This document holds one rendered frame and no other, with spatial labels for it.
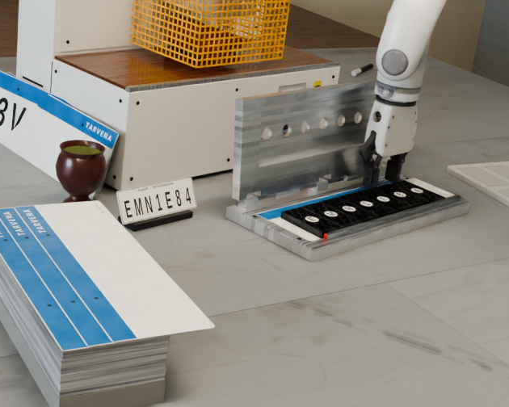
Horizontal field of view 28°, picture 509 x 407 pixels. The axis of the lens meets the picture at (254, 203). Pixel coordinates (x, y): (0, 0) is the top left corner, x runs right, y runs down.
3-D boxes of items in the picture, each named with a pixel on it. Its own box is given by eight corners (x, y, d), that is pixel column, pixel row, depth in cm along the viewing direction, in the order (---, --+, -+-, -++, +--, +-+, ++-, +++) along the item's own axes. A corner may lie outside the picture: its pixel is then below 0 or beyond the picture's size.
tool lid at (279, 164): (242, 99, 167) (235, 98, 169) (238, 209, 173) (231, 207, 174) (405, 77, 197) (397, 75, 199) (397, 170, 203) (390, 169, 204)
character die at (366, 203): (377, 221, 177) (378, 216, 176) (336, 203, 183) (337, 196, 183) (394, 216, 180) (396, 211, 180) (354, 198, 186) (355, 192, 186)
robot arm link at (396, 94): (401, 91, 181) (398, 106, 182) (431, 86, 187) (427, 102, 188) (365, 78, 186) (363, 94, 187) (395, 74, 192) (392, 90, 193)
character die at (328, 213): (341, 232, 170) (342, 226, 170) (300, 212, 176) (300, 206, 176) (360, 228, 173) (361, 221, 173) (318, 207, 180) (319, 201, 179)
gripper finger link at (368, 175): (372, 158, 186) (366, 192, 189) (383, 156, 188) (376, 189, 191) (359, 153, 188) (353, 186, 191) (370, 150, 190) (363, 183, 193)
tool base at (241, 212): (312, 262, 163) (315, 241, 161) (225, 217, 176) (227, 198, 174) (468, 213, 193) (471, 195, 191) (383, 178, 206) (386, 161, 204)
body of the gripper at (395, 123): (395, 102, 181) (384, 161, 186) (429, 96, 188) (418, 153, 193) (363, 90, 186) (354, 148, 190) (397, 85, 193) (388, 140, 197)
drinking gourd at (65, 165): (45, 213, 168) (49, 150, 164) (61, 195, 176) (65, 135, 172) (95, 221, 167) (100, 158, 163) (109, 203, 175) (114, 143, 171)
